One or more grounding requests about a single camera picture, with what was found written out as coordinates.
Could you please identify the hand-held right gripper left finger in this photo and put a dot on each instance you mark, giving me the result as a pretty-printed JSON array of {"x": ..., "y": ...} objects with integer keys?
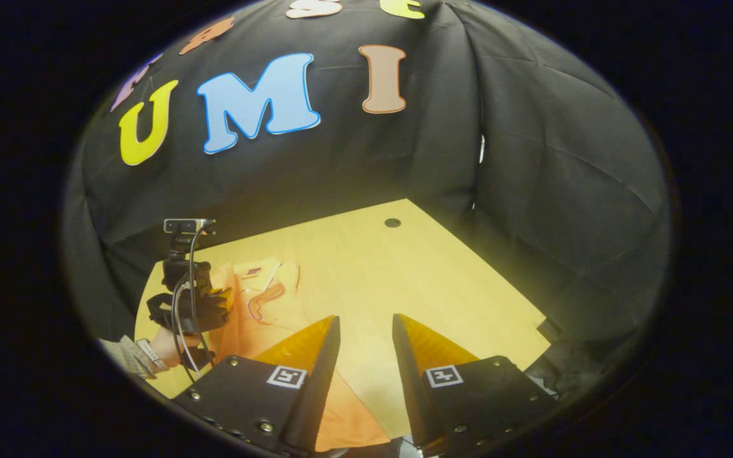
[{"x": 319, "y": 394}]

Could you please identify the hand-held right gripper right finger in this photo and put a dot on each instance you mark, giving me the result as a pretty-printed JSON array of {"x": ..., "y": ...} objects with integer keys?
[{"x": 411, "y": 388}]

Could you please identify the orange T-shirt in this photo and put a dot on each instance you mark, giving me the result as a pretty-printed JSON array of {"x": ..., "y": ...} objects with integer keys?
[{"x": 258, "y": 331}]

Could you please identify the wristwatch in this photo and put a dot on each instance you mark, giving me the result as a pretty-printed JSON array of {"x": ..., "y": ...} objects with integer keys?
[{"x": 150, "y": 354}]

